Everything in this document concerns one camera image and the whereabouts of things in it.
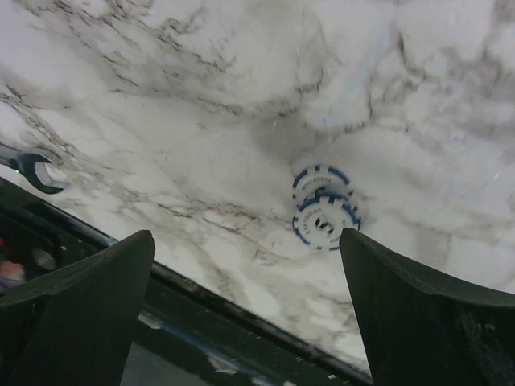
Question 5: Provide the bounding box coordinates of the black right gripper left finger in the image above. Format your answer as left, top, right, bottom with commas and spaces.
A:
1, 230, 155, 385

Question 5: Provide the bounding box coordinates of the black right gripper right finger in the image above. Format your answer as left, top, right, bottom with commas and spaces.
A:
340, 228, 514, 385

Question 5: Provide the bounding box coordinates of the blue white poker chip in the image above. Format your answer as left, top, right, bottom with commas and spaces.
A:
291, 164, 352, 204
292, 193, 363, 251

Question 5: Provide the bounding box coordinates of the silver combination wrench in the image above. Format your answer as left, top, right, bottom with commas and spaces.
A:
1, 143, 68, 195

